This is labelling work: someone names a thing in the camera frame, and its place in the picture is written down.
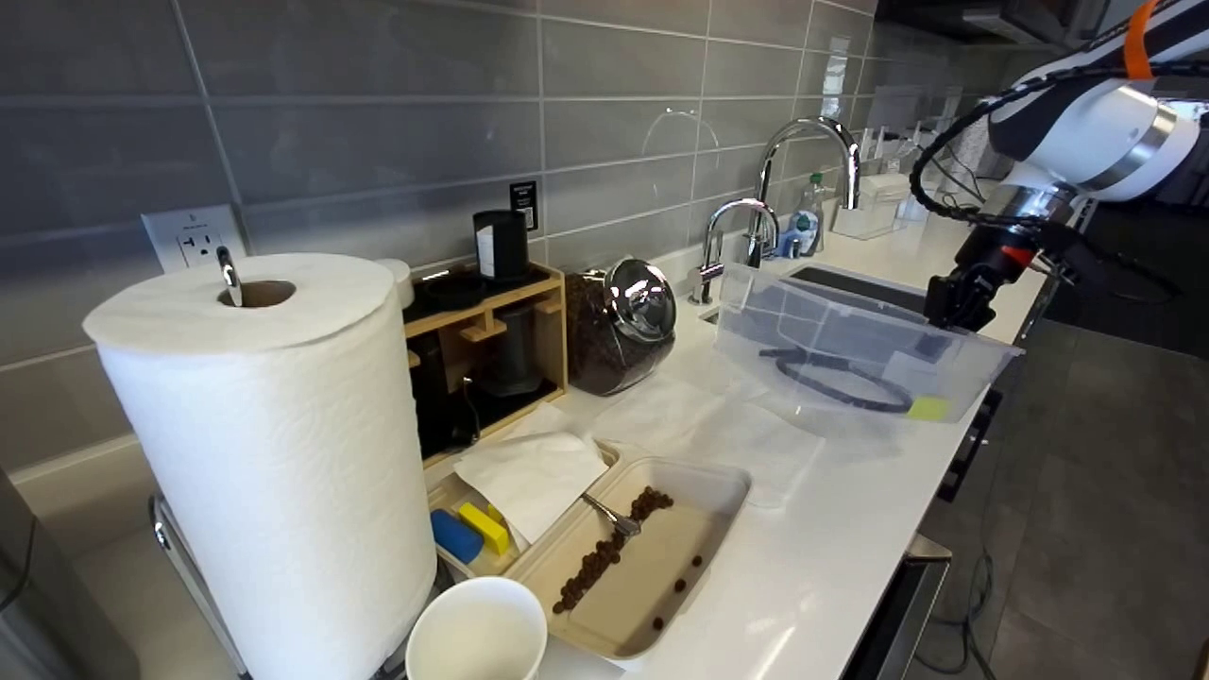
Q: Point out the yellow sponge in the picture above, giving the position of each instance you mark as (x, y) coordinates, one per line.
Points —
(490, 527)

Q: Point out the black mug on organizer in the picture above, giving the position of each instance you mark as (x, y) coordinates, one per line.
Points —
(498, 244)

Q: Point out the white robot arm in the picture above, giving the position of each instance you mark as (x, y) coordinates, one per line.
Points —
(1083, 127)

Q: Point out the blue sponge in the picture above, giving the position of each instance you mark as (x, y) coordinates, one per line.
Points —
(461, 540)

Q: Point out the wooden organizer box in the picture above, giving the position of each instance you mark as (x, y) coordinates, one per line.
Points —
(481, 349)

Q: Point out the small chrome faucet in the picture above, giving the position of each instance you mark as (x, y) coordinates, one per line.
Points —
(734, 230)

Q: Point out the white tray with cardboard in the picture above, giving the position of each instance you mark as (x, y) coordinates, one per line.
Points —
(621, 561)

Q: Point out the tall chrome faucet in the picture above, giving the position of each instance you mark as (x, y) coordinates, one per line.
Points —
(804, 143)

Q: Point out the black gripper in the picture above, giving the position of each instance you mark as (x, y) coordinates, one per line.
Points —
(983, 264)

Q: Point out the stainless steel sink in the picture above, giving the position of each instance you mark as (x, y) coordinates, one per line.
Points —
(865, 287)

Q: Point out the white paper towel roll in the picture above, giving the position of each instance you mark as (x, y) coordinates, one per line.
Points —
(286, 439)

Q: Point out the white wall outlet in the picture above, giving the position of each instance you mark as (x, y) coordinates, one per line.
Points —
(192, 236)

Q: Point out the white paper cup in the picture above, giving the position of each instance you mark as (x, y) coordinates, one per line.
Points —
(481, 627)

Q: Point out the white folded napkin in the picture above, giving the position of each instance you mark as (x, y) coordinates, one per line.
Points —
(530, 482)

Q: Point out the clear plastic basket bin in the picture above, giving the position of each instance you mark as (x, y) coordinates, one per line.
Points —
(818, 352)

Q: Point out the chrome glass coffee jar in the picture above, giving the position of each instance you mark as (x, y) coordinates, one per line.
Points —
(621, 327)

